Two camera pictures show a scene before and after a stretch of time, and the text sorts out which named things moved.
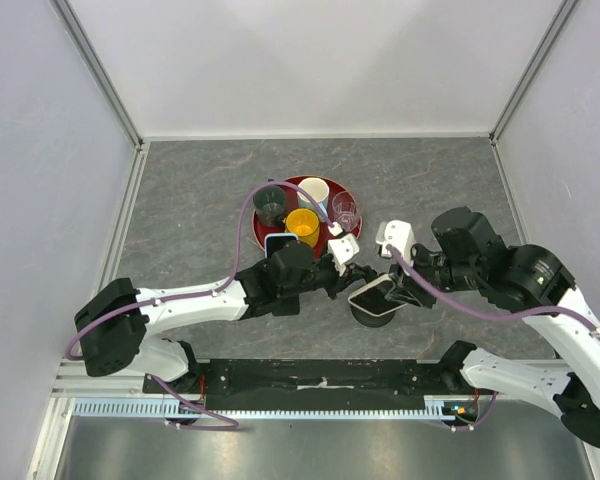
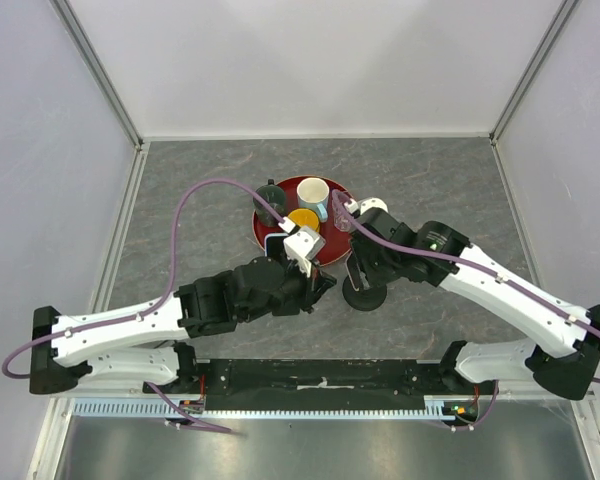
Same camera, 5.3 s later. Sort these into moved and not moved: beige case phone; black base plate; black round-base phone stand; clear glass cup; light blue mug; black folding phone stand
Moved: black round-base phone stand; beige case phone
Not moved: light blue mug; black folding phone stand; clear glass cup; black base plate
